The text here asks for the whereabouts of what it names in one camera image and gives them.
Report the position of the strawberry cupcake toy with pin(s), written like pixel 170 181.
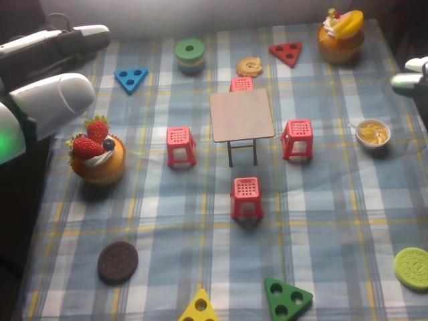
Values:
pixel 100 164

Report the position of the brown sandwich cookie toy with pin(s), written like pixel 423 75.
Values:
pixel 117 262

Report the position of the red stool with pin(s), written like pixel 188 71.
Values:
pixel 180 137
pixel 298 130
pixel 246 189
pixel 241 84

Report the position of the small bowl of fruit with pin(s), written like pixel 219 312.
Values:
pixel 372 135

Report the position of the stack of coloured wooden rings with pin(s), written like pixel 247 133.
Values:
pixel 190 50

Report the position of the red stool back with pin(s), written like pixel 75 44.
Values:
pixel 241 84

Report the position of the red stool front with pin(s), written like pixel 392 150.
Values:
pixel 246 189

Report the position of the blue triangle block with holes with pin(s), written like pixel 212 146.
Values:
pixel 130 80

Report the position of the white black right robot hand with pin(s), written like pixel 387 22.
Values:
pixel 409 83

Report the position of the blue plaid tablecloth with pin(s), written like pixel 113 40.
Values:
pixel 334 217

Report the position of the orange fruit cupcake toy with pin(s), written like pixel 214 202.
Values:
pixel 341 43

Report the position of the green triangle block with holes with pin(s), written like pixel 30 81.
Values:
pixel 284 301

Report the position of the yellow triangle block with holes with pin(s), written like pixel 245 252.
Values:
pixel 200 311

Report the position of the small brown folding table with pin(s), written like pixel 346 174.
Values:
pixel 240 113

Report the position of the red triangle block with holes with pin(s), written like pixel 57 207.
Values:
pixel 287 53

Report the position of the beige swirl cookie toy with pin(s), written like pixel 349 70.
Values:
pixel 249 68

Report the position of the green sandwich cookie toy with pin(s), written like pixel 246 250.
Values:
pixel 413 271

